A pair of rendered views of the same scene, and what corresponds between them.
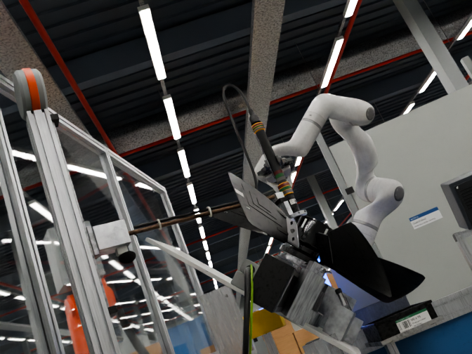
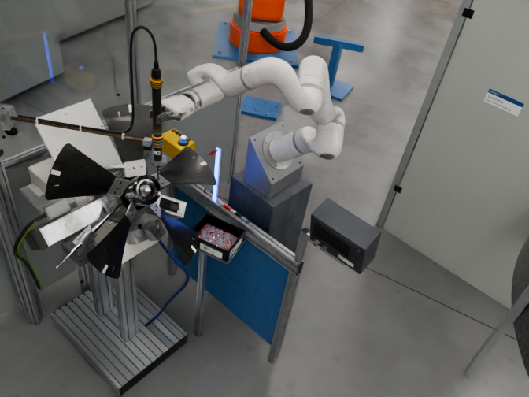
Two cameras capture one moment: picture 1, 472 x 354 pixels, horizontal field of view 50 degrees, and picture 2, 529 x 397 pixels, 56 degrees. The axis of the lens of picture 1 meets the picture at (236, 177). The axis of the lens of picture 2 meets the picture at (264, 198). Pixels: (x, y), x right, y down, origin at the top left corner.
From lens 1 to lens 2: 2.12 m
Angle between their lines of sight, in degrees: 65
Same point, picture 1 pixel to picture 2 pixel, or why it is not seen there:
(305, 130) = (234, 84)
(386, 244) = (449, 89)
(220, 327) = not seen: hidden behind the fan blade
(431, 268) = (462, 138)
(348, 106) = (288, 91)
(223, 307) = not seen: hidden behind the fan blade
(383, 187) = (317, 142)
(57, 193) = not seen: outside the picture
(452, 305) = (270, 250)
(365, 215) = (298, 141)
